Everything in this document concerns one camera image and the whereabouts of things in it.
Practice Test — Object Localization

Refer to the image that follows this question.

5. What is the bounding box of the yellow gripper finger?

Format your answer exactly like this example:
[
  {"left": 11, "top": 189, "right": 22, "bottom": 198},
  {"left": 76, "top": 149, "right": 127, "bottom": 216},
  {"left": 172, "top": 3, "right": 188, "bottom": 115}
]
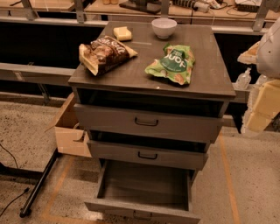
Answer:
[
  {"left": 241, "top": 80, "right": 280, "bottom": 133},
  {"left": 237, "top": 42, "right": 260, "bottom": 65}
]

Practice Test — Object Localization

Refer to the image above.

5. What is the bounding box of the yellow sponge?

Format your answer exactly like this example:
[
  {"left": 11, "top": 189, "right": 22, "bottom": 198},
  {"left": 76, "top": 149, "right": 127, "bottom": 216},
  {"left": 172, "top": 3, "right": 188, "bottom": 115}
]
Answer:
[{"left": 113, "top": 26, "right": 132, "bottom": 41}]

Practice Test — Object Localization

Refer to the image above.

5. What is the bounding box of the green chip bag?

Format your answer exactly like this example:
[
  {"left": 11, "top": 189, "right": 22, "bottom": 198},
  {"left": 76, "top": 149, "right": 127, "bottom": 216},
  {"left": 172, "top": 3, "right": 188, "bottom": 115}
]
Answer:
[{"left": 144, "top": 44, "right": 195, "bottom": 85}]

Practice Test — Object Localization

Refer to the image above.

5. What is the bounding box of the black floor stand leg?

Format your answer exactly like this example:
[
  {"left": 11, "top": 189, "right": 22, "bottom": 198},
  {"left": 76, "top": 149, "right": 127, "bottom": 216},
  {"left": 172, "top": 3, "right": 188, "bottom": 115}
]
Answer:
[{"left": 19, "top": 149, "right": 59, "bottom": 218}]

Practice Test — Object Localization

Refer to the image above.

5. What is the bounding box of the clear sanitizer bottle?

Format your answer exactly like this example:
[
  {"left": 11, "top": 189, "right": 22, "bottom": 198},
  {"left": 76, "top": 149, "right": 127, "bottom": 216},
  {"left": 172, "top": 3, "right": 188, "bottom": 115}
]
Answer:
[
  {"left": 255, "top": 74, "right": 268, "bottom": 88},
  {"left": 234, "top": 67, "right": 251, "bottom": 90}
]

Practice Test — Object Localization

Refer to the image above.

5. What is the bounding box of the clear sanitizer bottle right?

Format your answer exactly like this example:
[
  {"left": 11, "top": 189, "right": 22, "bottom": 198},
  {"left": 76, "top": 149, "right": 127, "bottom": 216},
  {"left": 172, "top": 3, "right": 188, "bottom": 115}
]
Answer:
[{"left": 255, "top": 74, "right": 268, "bottom": 88}]

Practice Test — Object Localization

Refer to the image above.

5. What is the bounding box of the grey metal shelf rail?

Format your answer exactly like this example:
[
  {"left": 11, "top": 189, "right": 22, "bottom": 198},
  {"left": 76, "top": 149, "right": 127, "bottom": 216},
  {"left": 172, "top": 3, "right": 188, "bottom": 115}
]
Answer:
[{"left": 0, "top": 63, "right": 74, "bottom": 86}]

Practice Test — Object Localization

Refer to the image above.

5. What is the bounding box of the clear sanitizer bottle left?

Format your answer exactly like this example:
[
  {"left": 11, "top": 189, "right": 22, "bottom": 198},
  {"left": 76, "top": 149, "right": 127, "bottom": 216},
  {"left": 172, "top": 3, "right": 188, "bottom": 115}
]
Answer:
[{"left": 234, "top": 67, "right": 251, "bottom": 90}]

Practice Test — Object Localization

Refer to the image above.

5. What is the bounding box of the grey drawer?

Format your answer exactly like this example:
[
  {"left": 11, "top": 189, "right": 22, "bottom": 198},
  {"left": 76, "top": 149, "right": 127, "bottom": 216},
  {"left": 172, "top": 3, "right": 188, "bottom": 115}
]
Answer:
[
  {"left": 86, "top": 160, "right": 200, "bottom": 224},
  {"left": 74, "top": 103, "right": 223, "bottom": 143},
  {"left": 87, "top": 140, "right": 208, "bottom": 171}
]

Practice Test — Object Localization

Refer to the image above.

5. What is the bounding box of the black floor cable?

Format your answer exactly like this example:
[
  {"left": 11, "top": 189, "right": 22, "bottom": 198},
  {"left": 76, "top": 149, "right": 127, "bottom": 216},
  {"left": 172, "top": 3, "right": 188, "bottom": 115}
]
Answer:
[{"left": 0, "top": 143, "right": 31, "bottom": 218}]

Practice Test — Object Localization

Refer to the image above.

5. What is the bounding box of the grey bottom drawer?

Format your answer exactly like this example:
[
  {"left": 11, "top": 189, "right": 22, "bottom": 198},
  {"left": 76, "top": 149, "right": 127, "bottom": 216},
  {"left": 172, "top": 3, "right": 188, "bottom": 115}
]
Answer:
[{"left": 86, "top": 160, "right": 200, "bottom": 224}]

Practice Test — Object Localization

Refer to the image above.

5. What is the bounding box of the white bowl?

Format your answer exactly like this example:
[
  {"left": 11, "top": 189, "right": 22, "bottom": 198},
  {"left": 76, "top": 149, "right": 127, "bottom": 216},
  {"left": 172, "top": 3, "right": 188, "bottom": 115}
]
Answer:
[{"left": 151, "top": 18, "right": 177, "bottom": 39}]

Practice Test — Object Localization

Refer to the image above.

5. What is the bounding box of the dark grey drawer cabinet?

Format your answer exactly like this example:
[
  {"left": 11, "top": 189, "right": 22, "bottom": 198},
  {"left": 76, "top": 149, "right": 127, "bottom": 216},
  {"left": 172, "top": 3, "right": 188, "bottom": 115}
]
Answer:
[{"left": 67, "top": 20, "right": 236, "bottom": 170}]

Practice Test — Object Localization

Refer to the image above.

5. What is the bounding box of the grey middle drawer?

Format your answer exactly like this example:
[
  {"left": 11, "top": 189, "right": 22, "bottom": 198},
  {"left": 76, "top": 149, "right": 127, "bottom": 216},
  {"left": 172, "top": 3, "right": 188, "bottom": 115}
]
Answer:
[{"left": 87, "top": 140, "right": 208, "bottom": 171}]

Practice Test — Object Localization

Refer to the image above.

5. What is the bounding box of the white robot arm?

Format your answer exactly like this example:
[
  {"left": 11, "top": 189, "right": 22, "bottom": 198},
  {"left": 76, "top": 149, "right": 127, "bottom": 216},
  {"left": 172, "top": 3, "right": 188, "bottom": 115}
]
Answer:
[{"left": 237, "top": 18, "right": 280, "bottom": 135}]

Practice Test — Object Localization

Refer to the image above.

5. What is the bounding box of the wooden workbench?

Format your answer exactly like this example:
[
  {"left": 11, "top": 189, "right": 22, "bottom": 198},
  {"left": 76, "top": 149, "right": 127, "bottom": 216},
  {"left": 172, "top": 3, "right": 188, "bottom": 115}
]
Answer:
[{"left": 84, "top": 0, "right": 280, "bottom": 25}]

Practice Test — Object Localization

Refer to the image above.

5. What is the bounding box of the cardboard box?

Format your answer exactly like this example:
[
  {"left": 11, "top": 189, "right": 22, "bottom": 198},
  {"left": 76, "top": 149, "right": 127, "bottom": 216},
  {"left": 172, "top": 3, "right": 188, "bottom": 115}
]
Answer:
[{"left": 46, "top": 93, "right": 91, "bottom": 158}]

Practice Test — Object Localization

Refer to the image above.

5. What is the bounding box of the grey top drawer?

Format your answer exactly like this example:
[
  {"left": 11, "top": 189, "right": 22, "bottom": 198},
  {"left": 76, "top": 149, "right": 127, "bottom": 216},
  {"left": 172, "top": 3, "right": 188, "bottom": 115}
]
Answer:
[{"left": 74, "top": 103, "right": 223, "bottom": 143}]

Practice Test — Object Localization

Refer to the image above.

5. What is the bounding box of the brown chip bag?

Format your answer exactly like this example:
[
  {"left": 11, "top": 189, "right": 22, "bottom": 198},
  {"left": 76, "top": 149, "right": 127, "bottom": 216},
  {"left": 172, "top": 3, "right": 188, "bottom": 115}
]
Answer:
[{"left": 79, "top": 36, "right": 137, "bottom": 75}]

